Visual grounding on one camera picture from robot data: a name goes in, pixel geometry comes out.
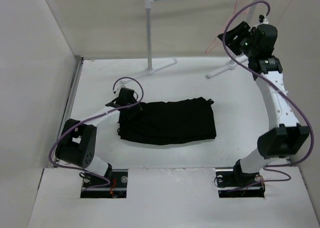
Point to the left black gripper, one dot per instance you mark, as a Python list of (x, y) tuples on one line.
[(133, 102)]

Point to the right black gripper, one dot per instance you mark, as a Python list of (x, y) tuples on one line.
[(241, 31)]

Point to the black trousers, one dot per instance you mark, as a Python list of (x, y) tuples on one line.
[(168, 123)]

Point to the pink wire hanger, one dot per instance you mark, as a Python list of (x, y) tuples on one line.
[(214, 43)]

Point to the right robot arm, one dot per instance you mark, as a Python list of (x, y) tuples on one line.
[(285, 135)]

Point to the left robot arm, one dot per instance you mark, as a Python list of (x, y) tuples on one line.
[(78, 139)]

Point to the white clothes rack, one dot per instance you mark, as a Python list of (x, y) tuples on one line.
[(152, 68)]

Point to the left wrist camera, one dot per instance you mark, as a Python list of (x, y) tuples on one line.
[(116, 88)]

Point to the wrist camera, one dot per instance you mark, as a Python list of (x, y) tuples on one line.
[(263, 20), (116, 88)]

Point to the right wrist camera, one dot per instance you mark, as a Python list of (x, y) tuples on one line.
[(263, 20)]

